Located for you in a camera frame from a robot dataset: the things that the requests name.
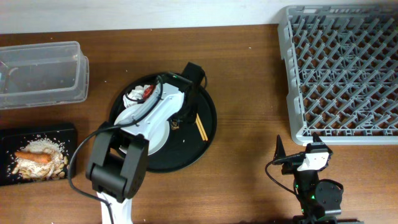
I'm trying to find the red strawberry snack wrapper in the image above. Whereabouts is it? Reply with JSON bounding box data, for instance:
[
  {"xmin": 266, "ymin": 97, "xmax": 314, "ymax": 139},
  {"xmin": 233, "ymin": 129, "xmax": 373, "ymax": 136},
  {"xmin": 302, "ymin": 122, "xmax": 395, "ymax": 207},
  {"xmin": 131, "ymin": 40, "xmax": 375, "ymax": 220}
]
[{"xmin": 142, "ymin": 85, "xmax": 155, "ymax": 100}]

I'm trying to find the white tissue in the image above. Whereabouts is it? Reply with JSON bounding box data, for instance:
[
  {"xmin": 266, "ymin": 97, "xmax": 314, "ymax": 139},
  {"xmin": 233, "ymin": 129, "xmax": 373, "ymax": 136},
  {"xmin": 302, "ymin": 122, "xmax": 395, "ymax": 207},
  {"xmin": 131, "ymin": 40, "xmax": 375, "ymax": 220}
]
[{"xmin": 123, "ymin": 85, "xmax": 145, "ymax": 108}]

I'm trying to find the orange carrot piece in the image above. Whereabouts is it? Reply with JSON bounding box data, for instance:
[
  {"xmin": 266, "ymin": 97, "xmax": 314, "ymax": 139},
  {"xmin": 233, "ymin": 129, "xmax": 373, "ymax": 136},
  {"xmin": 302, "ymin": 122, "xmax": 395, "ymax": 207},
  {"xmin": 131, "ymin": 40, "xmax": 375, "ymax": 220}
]
[{"xmin": 15, "ymin": 151, "xmax": 52, "ymax": 164}]

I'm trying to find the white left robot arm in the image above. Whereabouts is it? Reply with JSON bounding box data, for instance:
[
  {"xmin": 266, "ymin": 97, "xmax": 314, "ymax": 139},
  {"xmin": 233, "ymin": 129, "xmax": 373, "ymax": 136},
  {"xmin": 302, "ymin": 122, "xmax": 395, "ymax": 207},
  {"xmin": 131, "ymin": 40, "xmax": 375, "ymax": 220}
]
[{"xmin": 86, "ymin": 82, "xmax": 201, "ymax": 223}]

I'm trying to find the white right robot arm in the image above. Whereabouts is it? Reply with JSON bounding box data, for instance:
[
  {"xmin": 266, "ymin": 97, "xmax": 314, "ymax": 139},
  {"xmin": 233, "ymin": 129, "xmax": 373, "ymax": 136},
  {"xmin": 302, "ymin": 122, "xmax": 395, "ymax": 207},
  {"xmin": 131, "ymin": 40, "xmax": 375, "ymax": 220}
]
[{"xmin": 266, "ymin": 134, "xmax": 344, "ymax": 223}]

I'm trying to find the grey dishwasher rack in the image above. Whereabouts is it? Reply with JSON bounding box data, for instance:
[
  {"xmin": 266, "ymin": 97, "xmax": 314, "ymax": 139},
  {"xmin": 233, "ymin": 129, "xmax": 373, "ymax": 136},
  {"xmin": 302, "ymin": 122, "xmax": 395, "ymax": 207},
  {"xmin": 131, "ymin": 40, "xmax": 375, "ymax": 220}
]
[{"xmin": 277, "ymin": 4, "xmax": 397, "ymax": 145}]

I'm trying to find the wooden chopstick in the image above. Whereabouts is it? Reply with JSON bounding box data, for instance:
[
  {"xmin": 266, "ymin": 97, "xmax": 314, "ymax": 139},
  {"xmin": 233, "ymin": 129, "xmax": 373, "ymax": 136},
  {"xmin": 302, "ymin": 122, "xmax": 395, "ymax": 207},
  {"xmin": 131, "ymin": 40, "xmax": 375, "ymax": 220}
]
[
  {"xmin": 195, "ymin": 115, "xmax": 206, "ymax": 141},
  {"xmin": 198, "ymin": 115, "xmax": 208, "ymax": 141}
]

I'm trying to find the brown food scrap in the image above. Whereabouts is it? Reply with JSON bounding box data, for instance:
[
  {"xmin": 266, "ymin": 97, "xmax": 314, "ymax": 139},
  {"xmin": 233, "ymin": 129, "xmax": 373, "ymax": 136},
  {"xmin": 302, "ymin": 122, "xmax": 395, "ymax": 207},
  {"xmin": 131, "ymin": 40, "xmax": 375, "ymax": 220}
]
[{"xmin": 170, "ymin": 119, "xmax": 180, "ymax": 131}]

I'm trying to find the round black tray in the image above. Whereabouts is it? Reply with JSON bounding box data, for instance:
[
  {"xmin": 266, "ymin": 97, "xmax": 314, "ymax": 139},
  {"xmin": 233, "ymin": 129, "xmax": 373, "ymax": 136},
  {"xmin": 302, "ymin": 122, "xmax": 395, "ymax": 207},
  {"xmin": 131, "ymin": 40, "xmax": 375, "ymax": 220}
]
[{"xmin": 109, "ymin": 87, "xmax": 217, "ymax": 173}]

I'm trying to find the light grey plate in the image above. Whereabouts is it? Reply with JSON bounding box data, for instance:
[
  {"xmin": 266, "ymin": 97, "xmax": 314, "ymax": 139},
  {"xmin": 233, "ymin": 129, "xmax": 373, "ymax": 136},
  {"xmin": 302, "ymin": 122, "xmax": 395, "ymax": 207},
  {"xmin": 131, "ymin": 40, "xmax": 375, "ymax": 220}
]
[{"xmin": 114, "ymin": 104, "xmax": 170, "ymax": 156}]

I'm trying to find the clear plastic bin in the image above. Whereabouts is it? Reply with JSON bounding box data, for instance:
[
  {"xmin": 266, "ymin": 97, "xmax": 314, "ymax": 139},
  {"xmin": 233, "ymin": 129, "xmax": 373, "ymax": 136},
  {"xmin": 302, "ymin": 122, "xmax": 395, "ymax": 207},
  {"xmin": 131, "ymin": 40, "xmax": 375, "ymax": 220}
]
[{"xmin": 1, "ymin": 41, "xmax": 90, "ymax": 110}]

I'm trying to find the pile of rice and seeds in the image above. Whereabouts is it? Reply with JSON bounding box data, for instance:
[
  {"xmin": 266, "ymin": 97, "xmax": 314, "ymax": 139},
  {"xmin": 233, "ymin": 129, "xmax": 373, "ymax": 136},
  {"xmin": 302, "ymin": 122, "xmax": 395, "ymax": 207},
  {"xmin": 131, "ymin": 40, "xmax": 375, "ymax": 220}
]
[{"xmin": 8, "ymin": 138, "xmax": 69, "ymax": 181}]

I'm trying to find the black rectangular food bin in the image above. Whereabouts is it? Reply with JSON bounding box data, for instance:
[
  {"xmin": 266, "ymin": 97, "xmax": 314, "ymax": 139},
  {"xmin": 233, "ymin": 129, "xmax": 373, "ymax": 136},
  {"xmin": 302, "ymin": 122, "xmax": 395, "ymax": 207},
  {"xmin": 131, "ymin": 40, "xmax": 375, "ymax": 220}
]
[{"xmin": 1, "ymin": 123, "xmax": 77, "ymax": 186}]

